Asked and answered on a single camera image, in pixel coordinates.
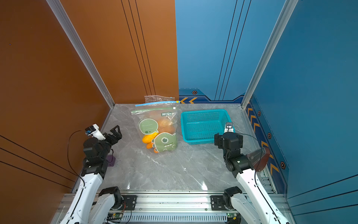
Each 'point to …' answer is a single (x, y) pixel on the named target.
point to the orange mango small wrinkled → (149, 145)
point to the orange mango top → (166, 125)
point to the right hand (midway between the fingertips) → (227, 133)
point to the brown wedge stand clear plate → (258, 158)
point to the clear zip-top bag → (158, 98)
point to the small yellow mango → (147, 138)
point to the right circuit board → (233, 218)
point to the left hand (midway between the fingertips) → (113, 127)
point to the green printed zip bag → (156, 128)
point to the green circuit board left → (118, 215)
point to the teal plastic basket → (199, 127)
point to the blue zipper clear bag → (157, 105)
